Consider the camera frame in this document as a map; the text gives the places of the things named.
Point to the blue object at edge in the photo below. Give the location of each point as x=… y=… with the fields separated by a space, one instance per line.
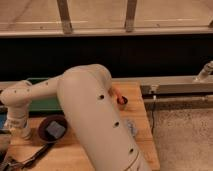
x=2 y=120

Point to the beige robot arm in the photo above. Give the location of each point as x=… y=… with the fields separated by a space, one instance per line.
x=83 y=95

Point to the metal frame post left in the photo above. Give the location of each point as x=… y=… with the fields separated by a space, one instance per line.
x=64 y=16

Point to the green plastic tray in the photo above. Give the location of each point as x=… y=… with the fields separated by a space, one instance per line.
x=49 y=103

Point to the grey metal rail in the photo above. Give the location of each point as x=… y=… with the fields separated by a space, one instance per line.
x=175 y=84

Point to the red dark cup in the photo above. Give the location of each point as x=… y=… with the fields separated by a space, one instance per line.
x=120 y=98

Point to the dark brown round bowl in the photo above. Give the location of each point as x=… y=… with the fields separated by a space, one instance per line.
x=42 y=132

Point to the metal frame post right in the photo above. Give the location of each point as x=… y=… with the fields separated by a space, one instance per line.
x=130 y=15

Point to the clear plastic wrapper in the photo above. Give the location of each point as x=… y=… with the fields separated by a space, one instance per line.
x=132 y=127

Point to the grey square sponge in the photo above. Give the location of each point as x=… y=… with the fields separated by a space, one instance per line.
x=55 y=129

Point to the metal frame post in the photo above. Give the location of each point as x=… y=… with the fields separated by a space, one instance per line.
x=130 y=15
x=64 y=16

